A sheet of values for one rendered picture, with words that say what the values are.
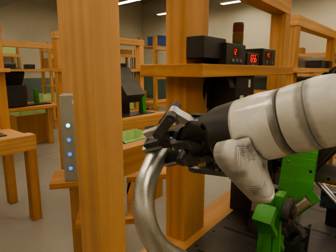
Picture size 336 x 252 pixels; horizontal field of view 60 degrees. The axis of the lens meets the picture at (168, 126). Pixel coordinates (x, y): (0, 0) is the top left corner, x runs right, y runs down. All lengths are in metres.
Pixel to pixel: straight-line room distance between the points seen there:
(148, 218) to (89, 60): 0.44
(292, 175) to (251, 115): 0.86
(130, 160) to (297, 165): 0.60
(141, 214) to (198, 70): 0.56
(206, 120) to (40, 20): 11.32
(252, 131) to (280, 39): 1.65
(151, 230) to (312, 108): 0.24
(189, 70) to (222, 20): 10.93
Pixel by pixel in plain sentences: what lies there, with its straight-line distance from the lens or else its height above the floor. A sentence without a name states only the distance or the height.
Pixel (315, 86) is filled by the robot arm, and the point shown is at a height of 1.51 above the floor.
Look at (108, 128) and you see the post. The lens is 0.76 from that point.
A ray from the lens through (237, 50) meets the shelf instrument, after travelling 1.13.
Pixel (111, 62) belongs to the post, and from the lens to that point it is 0.76.
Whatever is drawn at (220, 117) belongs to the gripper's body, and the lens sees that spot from 0.33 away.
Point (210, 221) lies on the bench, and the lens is 1.34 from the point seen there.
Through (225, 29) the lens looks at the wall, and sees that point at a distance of 11.68.
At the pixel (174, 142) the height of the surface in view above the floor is 1.43.
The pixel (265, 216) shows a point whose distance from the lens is 0.88.
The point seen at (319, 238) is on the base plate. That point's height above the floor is 0.90.
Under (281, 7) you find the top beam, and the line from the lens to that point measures 1.86.
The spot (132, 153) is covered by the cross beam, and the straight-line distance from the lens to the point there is 0.96.
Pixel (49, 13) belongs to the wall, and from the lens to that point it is 11.80.
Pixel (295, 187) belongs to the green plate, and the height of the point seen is 1.11.
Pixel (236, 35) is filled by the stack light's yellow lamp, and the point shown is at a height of 1.68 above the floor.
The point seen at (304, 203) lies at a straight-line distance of 1.12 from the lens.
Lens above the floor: 1.52
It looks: 11 degrees down
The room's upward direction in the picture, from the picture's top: straight up
